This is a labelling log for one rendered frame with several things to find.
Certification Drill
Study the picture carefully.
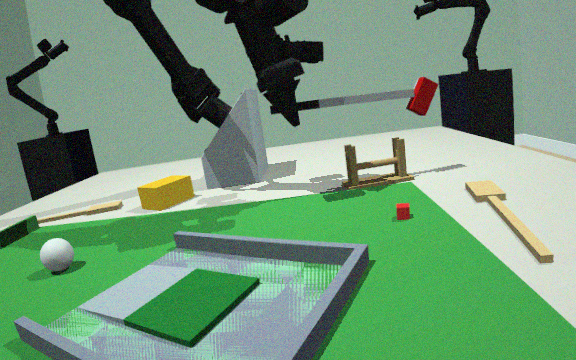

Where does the yellow rectangular block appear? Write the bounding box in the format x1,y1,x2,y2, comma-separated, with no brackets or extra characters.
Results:
137,175,195,211

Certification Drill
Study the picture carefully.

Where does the white golf ball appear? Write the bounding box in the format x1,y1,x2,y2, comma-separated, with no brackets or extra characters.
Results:
40,238,74,271

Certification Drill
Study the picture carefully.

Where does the green flat mat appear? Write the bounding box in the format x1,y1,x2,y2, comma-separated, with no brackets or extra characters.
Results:
0,182,576,360

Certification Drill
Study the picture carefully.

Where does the small red block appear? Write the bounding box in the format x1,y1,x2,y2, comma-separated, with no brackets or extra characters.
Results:
396,203,410,220

